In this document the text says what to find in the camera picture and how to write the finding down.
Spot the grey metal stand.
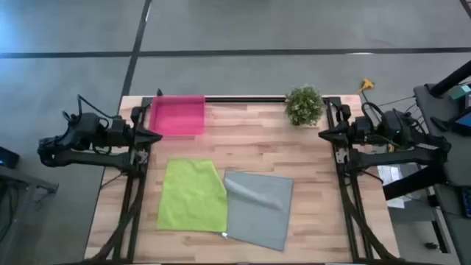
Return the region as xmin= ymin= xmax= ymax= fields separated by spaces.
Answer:
xmin=0 ymin=165 xmax=60 ymax=265

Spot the grey microfiber towel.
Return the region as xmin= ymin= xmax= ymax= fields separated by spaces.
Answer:
xmin=222 ymin=169 xmax=295 ymax=252

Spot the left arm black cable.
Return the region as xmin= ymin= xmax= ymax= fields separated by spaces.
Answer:
xmin=62 ymin=94 xmax=118 ymax=122

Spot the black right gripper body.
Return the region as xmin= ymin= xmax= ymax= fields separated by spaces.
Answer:
xmin=345 ymin=116 xmax=372 ymax=148

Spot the green microfiber towel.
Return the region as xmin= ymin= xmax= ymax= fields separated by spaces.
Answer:
xmin=156 ymin=158 xmax=229 ymax=233

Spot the potted artificial plant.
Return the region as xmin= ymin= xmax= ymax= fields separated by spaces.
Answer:
xmin=285 ymin=84 xmax=327 ymax=127

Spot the dark keyboard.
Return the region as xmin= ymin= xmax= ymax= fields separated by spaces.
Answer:
xmin=461 ymin=186 xmax=471 ymax=219

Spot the grey side desk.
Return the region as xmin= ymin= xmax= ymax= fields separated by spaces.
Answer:
xmin=414 ymin=82 xmax=471 ymax=265

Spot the black metal table frame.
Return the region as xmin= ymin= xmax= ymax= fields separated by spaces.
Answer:
xmin=86 ymin=95 xmax=404 ymax=265

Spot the yellow cable plug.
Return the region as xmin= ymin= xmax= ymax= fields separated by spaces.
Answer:
xmin=355 ymin=77 xmax=375 ymax=95

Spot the tablet with blue screen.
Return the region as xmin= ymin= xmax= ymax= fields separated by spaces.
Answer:
xmin=452 ymin=112 xmax=471 ymax=136

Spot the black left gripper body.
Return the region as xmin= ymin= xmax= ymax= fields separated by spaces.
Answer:
xmin=110 ymin=116 xmax=138 ymax=149

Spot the black desk leg bar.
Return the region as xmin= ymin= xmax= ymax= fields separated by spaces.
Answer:
xmin=382 ymin=164 xmax=448 ymax=202

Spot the pink plastic basket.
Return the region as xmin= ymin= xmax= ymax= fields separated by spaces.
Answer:
xmin=149 ymin=95 xmax=206 ymax=136

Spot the black monitor pole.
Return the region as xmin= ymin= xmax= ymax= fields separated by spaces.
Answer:
xmin=429 ymin=60 xmax=471 ymax=97

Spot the thin black floor cable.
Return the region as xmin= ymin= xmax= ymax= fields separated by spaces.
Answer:
xmin=362 ymin=91 xmax=417 ymax=111

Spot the teal box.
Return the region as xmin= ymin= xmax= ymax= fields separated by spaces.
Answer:
xmin=450 ymin=83 xmax=471 ymax=101

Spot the small black desk device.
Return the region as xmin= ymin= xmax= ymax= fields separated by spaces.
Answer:
xmin=430 ymin=116 xmax=450 ymax=133

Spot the black box with blue light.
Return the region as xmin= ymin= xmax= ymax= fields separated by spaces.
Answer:
xmin=0 ymin=146 xmax=21 ymax=169

